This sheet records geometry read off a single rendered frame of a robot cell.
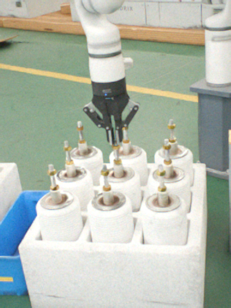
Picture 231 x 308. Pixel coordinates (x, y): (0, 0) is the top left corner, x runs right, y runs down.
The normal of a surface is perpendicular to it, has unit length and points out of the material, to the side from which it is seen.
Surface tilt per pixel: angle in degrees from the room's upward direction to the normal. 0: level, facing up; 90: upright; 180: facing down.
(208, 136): 90
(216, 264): 0
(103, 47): 90
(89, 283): 90
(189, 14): 90
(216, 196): 0
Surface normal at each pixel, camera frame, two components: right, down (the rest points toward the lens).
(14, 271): -0.18, 0.48
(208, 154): -0.64, 0.39
